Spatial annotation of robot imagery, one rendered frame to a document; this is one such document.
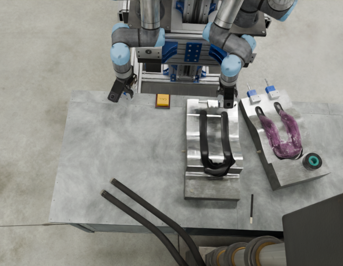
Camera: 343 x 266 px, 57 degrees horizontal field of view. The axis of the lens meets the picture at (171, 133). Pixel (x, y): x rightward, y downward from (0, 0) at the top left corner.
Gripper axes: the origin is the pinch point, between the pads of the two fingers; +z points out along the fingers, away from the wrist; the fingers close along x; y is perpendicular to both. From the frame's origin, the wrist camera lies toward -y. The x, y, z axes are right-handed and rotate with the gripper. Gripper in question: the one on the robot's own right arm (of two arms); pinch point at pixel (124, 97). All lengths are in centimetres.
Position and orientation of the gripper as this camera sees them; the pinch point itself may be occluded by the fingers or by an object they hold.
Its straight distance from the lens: 156.0
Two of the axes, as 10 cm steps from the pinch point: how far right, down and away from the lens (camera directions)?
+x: -8.7, -4.7, 1.5
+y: 4.9, -8.0, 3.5
